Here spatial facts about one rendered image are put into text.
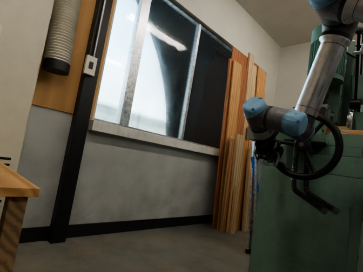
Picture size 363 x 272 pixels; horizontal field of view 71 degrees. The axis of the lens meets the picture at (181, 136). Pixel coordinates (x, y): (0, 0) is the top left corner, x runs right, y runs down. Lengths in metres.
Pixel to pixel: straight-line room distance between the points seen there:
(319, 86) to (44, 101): 1.55
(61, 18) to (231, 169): 2.04
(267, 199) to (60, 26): 1.53
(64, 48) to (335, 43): 1.41
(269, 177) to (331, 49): 0.68
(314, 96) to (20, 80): 1.34
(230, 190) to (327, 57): 2.03
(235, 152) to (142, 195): 1.10
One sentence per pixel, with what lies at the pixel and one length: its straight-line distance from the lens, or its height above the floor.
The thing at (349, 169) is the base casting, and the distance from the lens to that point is 1.32.
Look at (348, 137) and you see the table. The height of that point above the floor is 0.88.
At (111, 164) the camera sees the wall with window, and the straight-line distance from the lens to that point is 2.08.
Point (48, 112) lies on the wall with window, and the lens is 1.87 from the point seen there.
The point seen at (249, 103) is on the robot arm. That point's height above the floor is 0.89.
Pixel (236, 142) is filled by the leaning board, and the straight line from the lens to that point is 2.80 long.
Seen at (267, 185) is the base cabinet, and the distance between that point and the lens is 1.38.
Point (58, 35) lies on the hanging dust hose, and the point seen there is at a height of 1.28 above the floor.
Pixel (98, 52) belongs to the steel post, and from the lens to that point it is 1.98.
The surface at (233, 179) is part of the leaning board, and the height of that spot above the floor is 0.55.
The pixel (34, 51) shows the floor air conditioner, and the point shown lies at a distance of 1.58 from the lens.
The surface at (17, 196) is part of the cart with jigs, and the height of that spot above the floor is 0.51.
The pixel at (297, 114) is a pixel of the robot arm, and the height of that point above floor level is 0.85.
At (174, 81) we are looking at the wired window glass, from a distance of 2.60.
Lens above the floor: 0.67
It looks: 5 degrees up
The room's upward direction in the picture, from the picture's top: 9 degrees clockwise
